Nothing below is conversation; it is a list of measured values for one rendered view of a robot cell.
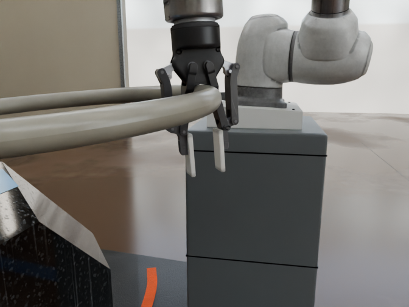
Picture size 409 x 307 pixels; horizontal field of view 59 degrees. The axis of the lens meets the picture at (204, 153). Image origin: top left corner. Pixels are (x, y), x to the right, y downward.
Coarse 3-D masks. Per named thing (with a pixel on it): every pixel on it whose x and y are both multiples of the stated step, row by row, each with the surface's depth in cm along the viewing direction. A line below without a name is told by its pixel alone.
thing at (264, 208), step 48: (240, 144) 102; (288, 144) 99; (192, 192) 108; (240, 192) 105; (288, 192) 102; (192, 240) 111; (240, 240) 108; (288, 240) 106; (192, 288) 115; (240, 288) 112; (288, 288) 109
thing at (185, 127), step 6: (192, 66) 53; (192, 72) 54; (192, 78) 54; (186, 84) 54; (192, 84) 54; (186, 90) 54; (192, 90) 54; (180, 126) 56; (186, 126) 56; (180, 132) 56; (186, 132) 56
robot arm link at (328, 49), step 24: (312, 0) 97; (336, 0) 93; (312, 24) 97; (336, 24) 94; (312, 48) 99; (336, 48) 97; (360, 48) 97; (312, 72) 103; (336, 72) 101; (360, 72) 101
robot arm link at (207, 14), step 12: (168, 0) 51; (180, 0) 50; (192, 0) 49; (204, 0) 50; (216, 0) 51; (168, 12) 52; (180, 12) 50; (192, 12) 50; (204, 12) 50; (216, 12) 51
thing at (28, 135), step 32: (32, 96) 68; (64, 96) 69; (96, 96) 69; (128, 96) 68; (160, 96) 64; (192, 96) 37; (0, 128) 26; (32, 128) 26; (64, 128) 27; (96, 128) 28; (128, 128) 30; (160, 128) 33
